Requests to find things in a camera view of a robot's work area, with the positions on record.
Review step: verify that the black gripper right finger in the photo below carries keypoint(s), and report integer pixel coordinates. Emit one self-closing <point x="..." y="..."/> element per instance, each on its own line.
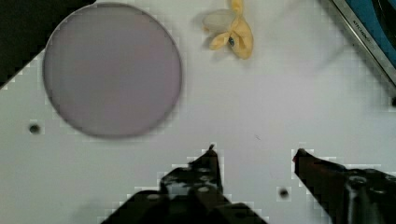
<point x="349" y="196"/>

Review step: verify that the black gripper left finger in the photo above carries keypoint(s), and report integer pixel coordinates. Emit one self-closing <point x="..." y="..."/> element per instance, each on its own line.
<point x="186" y="195"/>

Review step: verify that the grey round plate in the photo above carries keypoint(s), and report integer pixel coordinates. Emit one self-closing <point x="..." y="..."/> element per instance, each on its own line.
<point x="112" y="71"/>

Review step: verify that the peeled toy banana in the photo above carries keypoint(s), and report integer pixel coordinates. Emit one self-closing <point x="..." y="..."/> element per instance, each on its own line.
<point x="230" y="28"/>

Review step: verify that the toaster oven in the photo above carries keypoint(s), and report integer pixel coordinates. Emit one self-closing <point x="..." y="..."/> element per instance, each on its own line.
<point x="373" y="23"/>

